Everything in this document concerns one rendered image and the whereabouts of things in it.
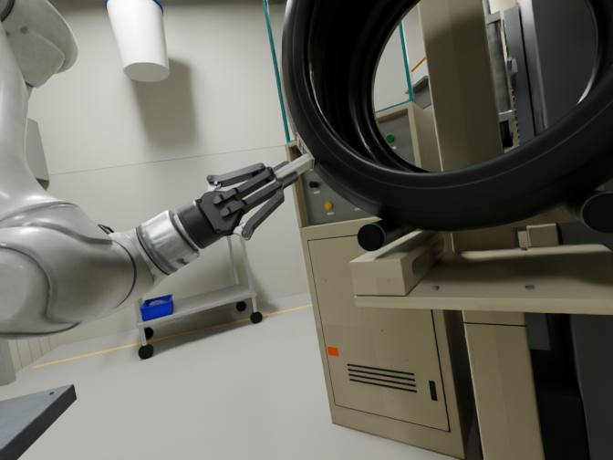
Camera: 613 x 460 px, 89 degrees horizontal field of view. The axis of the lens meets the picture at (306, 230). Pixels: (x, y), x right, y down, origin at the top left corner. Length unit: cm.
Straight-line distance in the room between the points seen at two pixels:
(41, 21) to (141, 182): 319
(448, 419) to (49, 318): 127
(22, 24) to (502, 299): 92
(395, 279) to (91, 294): 39
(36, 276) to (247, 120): 372
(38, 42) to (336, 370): 139
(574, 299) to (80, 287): 53
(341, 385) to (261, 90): 340
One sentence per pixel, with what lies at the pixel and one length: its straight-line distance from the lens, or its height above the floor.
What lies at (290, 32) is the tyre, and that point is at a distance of 61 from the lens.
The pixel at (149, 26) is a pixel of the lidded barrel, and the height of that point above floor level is 285.
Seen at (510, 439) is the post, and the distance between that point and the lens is 104.
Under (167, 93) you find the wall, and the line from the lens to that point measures 416.
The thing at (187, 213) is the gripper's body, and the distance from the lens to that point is 51.
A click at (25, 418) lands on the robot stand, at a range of 91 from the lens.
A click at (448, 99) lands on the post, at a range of 86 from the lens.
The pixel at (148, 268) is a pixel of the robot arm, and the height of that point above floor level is 91.
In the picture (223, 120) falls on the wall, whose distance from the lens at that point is 398.
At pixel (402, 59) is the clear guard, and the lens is 126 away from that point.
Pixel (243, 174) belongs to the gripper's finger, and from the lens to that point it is 54.
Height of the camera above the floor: 95
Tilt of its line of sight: 3 degrees down
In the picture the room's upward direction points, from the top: 10 degrees counter-clockwise
